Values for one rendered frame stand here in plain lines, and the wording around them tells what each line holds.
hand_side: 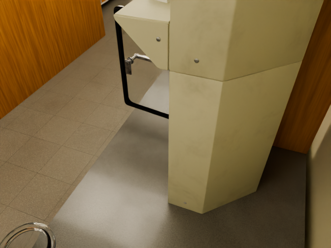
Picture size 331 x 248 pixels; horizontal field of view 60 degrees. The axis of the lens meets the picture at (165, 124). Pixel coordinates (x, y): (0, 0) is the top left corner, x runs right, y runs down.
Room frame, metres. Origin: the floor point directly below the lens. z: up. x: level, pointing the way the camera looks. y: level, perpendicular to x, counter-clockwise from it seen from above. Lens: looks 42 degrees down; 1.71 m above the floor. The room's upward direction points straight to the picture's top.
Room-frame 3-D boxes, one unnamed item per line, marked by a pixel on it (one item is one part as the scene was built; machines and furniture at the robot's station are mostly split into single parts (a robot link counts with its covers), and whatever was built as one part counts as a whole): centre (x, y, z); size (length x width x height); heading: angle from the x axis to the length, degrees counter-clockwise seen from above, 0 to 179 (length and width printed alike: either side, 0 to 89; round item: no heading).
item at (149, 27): (0.67, -0.01, 1.46); 0.32 x 0.11 x 0.10; 159
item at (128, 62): (0.91, 0.13, 1.18); 0.02 x 0.02 x 0.06; 62
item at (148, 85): (0.87, 0.03, 1.19); 0.30 x 0.01 x 0.40; 62
